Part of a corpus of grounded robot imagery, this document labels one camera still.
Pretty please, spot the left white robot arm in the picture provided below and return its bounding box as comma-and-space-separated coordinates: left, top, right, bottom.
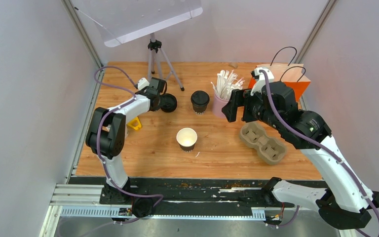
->
85, 78, 167, 204

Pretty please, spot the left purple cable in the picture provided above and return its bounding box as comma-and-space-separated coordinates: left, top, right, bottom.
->
93, 66, 165, 226

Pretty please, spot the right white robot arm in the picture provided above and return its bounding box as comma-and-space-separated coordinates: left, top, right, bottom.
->
222, 81, 379, 230

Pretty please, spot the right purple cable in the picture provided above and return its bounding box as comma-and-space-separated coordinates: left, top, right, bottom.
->
259, 69, 379, 237

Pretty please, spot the white reflector board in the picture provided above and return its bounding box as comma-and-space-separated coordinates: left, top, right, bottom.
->
74, 0, 203, 48

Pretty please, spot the yellow triangular plastic stand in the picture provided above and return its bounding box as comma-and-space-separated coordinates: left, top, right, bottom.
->
127, 117, 143, 131

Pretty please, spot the cardboard cup carrier tray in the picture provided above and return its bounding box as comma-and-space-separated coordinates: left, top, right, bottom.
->
239, 122, 287, 165

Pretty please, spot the stack of black lids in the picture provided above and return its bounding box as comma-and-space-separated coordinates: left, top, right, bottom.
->
160, 93, 177, 113

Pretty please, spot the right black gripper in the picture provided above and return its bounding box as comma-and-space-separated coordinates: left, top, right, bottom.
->
222, 88, 282, 131

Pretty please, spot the orange paper bag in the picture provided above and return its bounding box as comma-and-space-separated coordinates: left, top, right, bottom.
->
254, 46, 311, 102

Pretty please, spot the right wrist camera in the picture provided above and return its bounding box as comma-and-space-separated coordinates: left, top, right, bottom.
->
248, 67, 275, 96

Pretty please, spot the bundle of wrapped straws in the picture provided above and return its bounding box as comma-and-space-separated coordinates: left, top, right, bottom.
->
210, 70, 245, 100

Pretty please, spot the grey tripod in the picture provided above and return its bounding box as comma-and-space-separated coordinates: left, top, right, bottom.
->
147, 33, 185, 91

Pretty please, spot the pink straw holder cup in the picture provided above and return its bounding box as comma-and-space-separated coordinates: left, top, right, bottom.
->
212, 93, 229, 119

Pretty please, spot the black paper coffee cup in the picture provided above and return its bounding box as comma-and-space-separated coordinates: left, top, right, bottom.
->
191, 98, 210, 115
176, 127, 198, 153

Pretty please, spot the black cup lid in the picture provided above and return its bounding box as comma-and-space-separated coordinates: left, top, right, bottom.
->
190, 90, 210, 106

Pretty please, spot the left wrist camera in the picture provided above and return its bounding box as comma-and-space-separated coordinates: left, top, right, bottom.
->
137, 78, 150, 90

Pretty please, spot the purple cable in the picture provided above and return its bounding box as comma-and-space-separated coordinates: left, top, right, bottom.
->
93, 66, 165, 226
259, 69, 379, 237

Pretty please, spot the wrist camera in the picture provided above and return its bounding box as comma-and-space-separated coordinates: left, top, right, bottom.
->
137, 78, 150, 90
248, 67, 275, 96

